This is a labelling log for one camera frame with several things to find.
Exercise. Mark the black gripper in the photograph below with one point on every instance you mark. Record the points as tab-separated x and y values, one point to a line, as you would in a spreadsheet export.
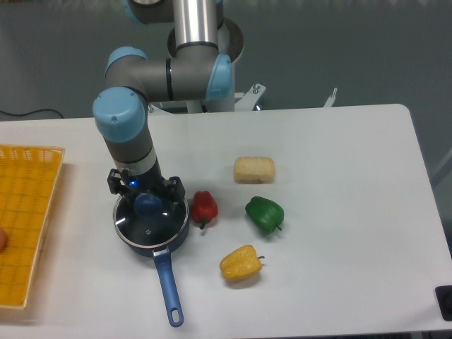
151	182

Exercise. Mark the glass pot lid blue knob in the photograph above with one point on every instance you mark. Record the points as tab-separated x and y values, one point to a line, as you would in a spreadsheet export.
148	222

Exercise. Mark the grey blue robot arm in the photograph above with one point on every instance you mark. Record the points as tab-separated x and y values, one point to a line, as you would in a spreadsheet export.
121	110

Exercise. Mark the red bell pepper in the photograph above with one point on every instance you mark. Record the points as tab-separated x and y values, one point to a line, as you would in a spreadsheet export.
203	208

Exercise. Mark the beige bread loaf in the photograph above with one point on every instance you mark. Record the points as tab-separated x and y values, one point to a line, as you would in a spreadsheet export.
254	170

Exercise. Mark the yellow woven basket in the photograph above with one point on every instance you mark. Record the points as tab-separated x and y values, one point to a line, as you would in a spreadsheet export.
29	176

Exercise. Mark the yellow bell pepper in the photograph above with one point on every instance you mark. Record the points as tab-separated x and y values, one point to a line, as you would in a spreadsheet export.
241	264

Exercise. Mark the green bell pepper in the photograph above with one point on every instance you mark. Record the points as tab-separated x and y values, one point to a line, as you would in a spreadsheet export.
266	214

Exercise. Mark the black table edge device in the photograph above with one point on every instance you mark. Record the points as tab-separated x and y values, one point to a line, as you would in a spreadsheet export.
444	299

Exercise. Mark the blue saucepan with handle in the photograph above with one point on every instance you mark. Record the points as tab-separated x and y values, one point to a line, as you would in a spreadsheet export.
162	259

